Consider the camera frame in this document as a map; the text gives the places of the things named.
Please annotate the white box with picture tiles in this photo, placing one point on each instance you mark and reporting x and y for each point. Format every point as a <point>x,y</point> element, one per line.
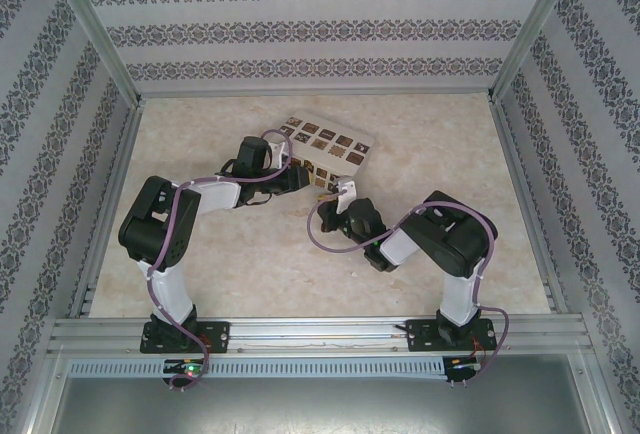
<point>325,136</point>

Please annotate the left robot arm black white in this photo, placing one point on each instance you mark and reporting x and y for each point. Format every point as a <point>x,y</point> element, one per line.
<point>150,224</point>

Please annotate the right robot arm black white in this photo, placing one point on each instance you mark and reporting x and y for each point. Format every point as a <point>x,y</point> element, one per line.
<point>460,244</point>

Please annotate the small controller board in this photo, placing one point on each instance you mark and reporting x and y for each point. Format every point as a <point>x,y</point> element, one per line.
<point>186,369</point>
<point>462,368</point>

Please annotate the grey metal shelf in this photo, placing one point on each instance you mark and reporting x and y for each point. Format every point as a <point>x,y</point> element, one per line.
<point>320,409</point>

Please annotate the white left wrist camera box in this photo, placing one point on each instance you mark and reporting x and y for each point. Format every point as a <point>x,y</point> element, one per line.
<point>279,153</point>

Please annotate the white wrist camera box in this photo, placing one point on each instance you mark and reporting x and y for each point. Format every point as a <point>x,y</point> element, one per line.
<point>279,153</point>
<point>346,194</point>

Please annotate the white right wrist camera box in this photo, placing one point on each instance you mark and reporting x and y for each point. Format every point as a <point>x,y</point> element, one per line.
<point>346,194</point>

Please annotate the aluminium mounting rail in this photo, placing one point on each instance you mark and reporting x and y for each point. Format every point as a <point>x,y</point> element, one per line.
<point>310,334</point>

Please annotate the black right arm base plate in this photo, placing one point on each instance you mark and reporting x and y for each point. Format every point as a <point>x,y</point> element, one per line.
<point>419,336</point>

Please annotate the aluminium side rail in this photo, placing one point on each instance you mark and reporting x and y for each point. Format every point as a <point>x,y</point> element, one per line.
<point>107,204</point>
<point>530,194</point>

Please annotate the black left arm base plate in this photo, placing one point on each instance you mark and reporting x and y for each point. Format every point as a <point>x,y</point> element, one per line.
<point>220,335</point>

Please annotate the aluminium frame post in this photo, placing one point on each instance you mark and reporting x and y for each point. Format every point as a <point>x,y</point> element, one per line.
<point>535,24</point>
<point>90,19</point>

